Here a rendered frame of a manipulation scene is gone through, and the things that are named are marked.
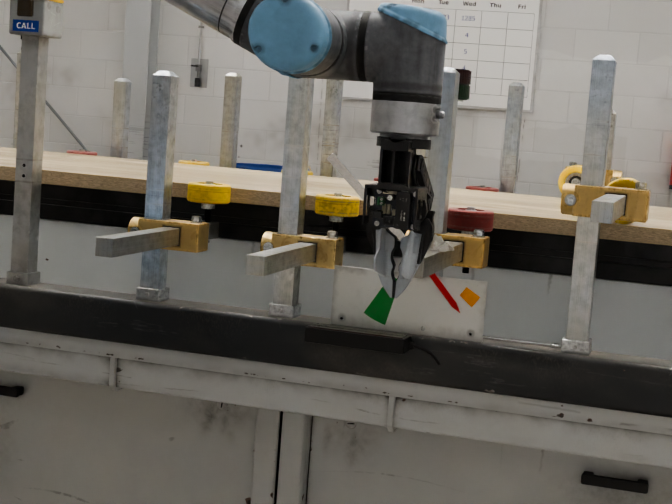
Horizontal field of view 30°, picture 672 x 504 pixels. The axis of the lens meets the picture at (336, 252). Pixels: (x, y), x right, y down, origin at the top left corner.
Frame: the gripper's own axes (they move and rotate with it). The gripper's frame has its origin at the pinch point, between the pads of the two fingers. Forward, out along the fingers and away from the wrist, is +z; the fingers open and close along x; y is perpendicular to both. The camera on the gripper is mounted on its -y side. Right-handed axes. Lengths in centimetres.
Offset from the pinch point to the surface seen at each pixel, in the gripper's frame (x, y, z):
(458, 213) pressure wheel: -0.9, -48.1, -7.3
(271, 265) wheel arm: -23.4, -17.1, 1.0
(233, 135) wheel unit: -81, -150, -15
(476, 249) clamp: 4.1, -39.0, -2.4
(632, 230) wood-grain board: 28, -59, -6
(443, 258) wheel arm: 1.7, -23.7, -2.0
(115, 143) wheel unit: -115, -150, -11
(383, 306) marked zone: -10.6, -39.2, 8.7
